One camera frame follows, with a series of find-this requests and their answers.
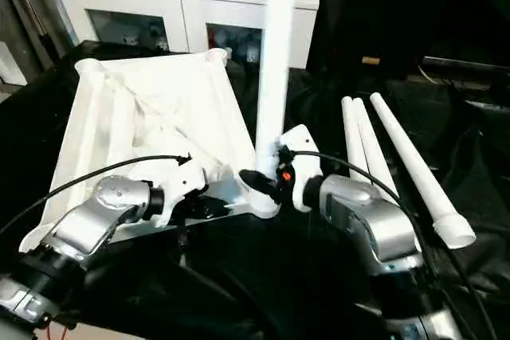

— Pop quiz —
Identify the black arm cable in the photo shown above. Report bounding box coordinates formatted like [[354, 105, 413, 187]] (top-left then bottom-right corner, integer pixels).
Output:
[[277, 147, 481, 340], [0, 154, 194, 237]]

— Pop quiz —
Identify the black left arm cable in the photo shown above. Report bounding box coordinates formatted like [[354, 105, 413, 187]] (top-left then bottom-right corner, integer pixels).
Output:
[[0, 154, 194, 237]]

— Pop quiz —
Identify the white plastic table top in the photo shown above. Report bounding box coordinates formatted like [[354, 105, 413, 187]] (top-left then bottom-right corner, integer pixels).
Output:
[[19, 49, 281, 255]]

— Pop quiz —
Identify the black bench with silver rail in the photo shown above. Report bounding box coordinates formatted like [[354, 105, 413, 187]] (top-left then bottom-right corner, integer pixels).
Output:
[[417, 54, 510, 111]]

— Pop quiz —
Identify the black plastic mat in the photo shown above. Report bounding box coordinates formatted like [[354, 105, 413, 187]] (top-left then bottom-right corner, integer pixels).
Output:
[[0, 37, 510, 340]]

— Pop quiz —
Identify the white plastic table leg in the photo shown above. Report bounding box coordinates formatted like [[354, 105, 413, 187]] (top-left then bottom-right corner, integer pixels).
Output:
[[368, 92, 477, 248], [253, 0, 303, 180], [341, 96, 380, 186], [353, 97, 400, 202]]

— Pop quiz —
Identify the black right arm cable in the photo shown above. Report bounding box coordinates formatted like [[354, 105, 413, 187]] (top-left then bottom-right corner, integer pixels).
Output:
[[277, 147, 481, 340]]

